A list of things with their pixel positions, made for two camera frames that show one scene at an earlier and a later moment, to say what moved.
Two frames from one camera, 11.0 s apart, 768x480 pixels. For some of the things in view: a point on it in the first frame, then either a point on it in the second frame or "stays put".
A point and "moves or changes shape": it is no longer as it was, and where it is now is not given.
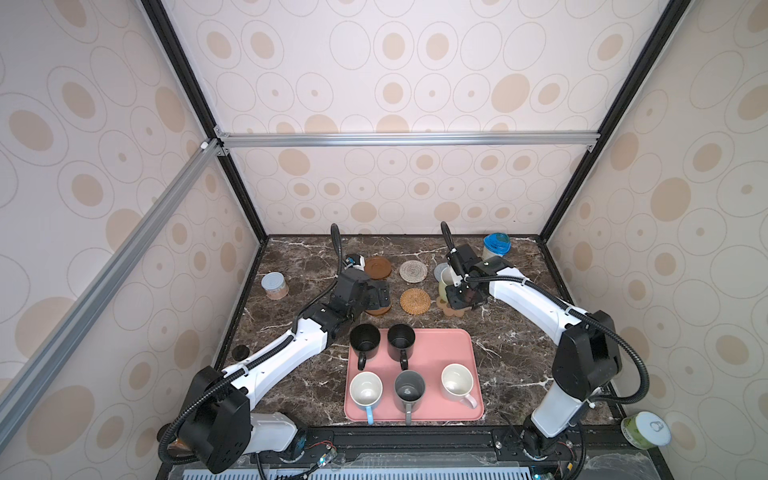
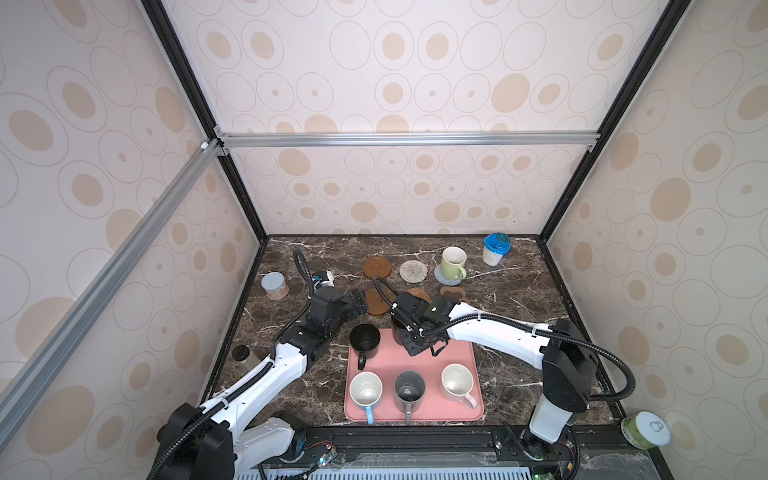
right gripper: (454, 302) -> (412, 349)
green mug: (446, 280) moves or changes shape
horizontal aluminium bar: (411, 138) stays put
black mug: (365, 340) stays put
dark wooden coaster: (378, 268) stays put
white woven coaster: (413, 271) stays put
